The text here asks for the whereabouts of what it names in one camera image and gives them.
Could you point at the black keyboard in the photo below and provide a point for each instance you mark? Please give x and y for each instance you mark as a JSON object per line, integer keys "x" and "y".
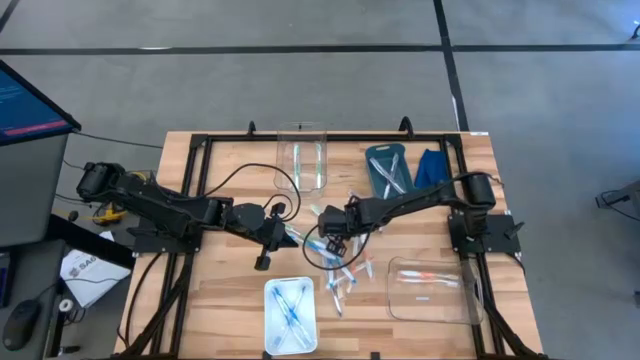
{"x": 4, "y": 280}

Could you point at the white tape roll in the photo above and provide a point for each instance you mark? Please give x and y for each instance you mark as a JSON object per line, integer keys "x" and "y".
{"x": 66, "y": 305}

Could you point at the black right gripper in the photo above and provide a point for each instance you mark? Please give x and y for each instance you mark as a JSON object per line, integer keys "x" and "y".
{"x": 335, "y": 222}

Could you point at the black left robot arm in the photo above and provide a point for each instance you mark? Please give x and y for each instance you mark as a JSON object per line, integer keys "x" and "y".
{"x": 165, "y": 205}

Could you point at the black computer mouse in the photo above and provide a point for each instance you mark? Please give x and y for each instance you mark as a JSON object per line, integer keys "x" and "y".
{"x": 20, "y": 322}

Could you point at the white paper sheet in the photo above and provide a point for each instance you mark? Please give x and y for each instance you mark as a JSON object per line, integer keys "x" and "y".
{"x": 90, "y": 275}

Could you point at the blue cloth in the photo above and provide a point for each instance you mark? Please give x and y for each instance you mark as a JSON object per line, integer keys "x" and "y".
{"x": 431, "y": 167}

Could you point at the narrow clear plastic bin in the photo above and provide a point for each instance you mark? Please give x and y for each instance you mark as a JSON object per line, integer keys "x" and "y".
{"x": 307, "y": 135}

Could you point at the green toothbrush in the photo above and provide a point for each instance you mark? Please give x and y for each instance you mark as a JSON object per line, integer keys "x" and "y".
{"x": 318, "y": 165}
{"x": 296, "y": 232}
{"x": 296, "y": 165}
{"x": 315, "y": 209}

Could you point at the wide clear plastic bin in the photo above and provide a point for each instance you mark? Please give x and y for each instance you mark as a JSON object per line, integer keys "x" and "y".
{"x": 435, "y": 307}

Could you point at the teal plastic bin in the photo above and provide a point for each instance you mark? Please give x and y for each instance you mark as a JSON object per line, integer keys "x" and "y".
{"x": 375, "y": 187}

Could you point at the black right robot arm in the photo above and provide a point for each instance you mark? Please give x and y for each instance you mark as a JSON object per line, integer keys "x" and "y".
{"x": 415, "y": 197}

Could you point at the white table label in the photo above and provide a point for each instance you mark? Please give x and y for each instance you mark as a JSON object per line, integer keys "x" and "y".
{"x": 479, "y": 133}

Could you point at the black computer monitor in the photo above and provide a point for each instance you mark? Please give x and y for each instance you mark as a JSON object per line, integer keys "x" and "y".
{"x": 25, "y": 110}

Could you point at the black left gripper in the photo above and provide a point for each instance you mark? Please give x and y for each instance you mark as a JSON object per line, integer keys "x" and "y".
{"x": 272, "y": 232}

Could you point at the purple toothbrush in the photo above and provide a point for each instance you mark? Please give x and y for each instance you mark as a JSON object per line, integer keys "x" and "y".
{"x": 351, "y": 194}
{"x": 380, "y": 229}
{"x": 382, "y": 171}
{"x": 394, "y": 167}
{"x": 356, "y": 245}

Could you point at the white plastic bin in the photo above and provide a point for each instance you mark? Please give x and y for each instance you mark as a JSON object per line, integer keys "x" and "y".
{"x": 290, "y": 285}

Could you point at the grey stand leg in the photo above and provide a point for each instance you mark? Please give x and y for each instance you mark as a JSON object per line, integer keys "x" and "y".
{"x": 625, "y": 195}

